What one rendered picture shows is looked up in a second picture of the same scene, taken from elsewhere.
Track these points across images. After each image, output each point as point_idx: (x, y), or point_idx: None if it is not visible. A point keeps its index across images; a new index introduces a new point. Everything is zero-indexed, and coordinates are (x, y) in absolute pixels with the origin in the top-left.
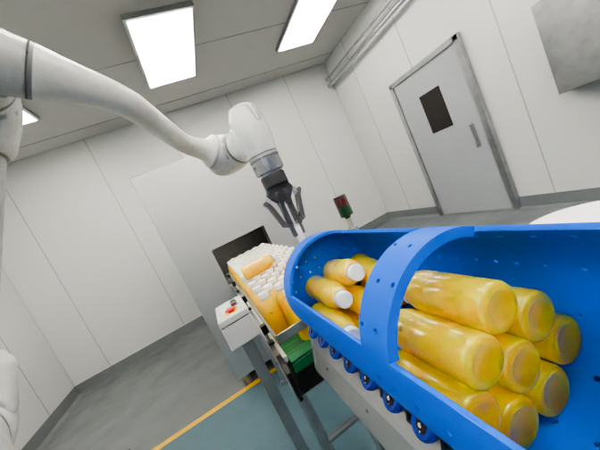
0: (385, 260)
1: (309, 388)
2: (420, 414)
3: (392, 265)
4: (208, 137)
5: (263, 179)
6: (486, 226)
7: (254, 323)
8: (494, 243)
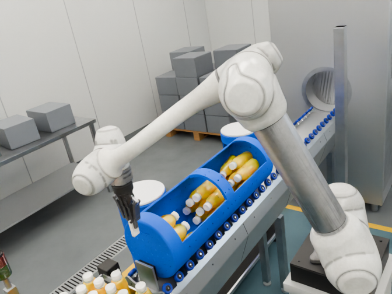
0: (211, 177)
1: None
2: (240, 198)
3: (215, 175)
4: (107, 149)
5: (131, 183)
6: (198, 168)
7: None
8: (189, 178)
